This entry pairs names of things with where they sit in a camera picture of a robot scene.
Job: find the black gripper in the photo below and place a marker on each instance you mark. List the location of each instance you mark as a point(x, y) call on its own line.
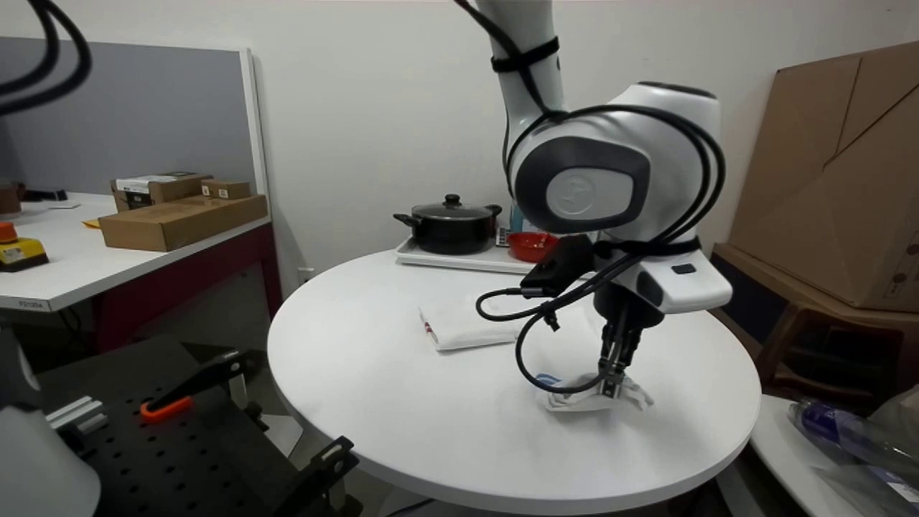
point(626, 310)

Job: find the red-striped white tea towel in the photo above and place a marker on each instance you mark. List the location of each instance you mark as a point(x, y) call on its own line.
point(470, 328)

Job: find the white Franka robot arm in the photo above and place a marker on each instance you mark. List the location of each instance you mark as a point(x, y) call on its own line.
point(592, 182)

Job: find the red bowl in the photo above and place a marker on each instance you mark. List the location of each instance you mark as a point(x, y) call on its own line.
point(533, 249)

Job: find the white rectangular tray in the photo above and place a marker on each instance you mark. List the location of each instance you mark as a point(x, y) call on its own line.
point(448, 261)

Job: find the black pot with lid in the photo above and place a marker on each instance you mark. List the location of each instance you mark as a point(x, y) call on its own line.
point(454, 232)

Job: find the large brown cardboard sheets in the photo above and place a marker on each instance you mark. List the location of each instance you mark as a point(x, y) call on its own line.
point(833, 192)

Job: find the black perforated workbench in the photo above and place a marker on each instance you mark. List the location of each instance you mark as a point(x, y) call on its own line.
point(182, 460)

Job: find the flat brown cardboard box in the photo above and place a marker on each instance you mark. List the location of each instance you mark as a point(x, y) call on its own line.
point(175, 226)

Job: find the small open cardboard box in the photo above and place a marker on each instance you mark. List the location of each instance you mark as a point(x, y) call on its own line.
point(159, 189)

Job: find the white desk with red panel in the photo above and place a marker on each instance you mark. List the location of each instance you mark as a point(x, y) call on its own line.
point(86, 278)

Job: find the grey partition panel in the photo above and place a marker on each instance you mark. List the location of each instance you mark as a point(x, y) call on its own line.
point(133, 116)

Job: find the aluminium profile piece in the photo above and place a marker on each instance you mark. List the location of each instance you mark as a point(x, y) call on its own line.
point(76, 414)

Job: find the yellow emergency stop box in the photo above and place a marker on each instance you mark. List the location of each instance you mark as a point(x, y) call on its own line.
point(17, 251)

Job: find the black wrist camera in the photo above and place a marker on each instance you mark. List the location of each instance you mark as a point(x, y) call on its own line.
point(557, 265)

